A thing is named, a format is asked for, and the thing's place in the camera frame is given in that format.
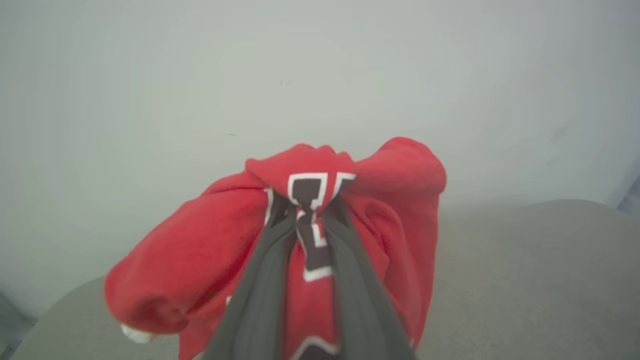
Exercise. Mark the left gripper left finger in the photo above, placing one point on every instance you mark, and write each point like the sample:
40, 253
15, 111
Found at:
260, 290

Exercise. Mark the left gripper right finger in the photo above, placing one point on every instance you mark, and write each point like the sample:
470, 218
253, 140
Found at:
357, 300

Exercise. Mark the red garment with white trim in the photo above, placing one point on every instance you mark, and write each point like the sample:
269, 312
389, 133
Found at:
210, 250

